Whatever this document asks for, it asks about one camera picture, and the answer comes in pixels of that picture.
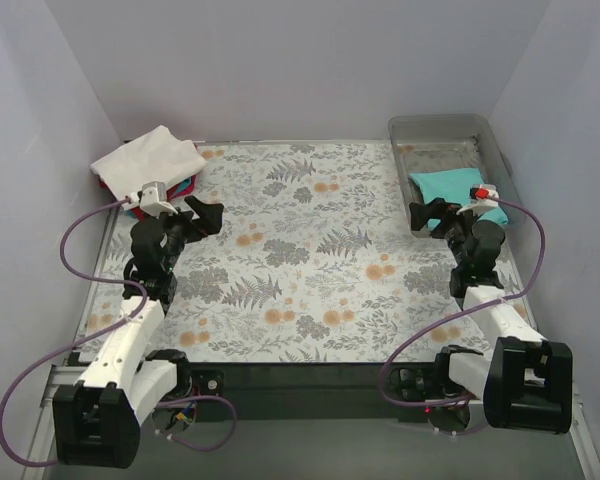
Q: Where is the aluminium front rail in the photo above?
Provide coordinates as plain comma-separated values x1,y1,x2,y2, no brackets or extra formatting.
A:
41,365,88,407

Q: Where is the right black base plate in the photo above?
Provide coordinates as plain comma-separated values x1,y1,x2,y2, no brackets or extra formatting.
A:
388,362,474,408

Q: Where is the clear plastic bin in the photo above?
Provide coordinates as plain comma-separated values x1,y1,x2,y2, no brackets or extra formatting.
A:
387,113,527,229

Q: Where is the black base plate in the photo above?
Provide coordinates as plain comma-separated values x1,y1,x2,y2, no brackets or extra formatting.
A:
188,363,225,397
388,362,474,408

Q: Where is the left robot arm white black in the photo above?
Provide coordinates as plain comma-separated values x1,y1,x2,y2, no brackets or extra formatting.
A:
52,196,224,468

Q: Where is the blue folded t shirt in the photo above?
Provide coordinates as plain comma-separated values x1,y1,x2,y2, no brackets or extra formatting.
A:
125,176,196,220

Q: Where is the teal t shirt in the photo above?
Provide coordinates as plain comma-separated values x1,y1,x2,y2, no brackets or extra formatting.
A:
409,168,497,207

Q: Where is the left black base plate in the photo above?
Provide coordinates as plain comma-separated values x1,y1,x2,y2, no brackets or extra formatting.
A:
188,363,225,397

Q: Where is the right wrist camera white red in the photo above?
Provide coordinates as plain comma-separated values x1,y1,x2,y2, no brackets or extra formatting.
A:
457,184,499,217

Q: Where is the floral table mat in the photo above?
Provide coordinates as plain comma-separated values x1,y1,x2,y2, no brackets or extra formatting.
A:
77,141,540,364

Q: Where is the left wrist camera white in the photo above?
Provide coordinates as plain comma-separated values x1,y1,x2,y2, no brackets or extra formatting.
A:
138,181,177,217

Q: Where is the white folded t shirt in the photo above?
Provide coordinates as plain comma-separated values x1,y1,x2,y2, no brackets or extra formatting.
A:
90,125,207,210

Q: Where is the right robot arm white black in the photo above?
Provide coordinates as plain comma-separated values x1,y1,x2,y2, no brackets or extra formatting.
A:
409,189,573,434

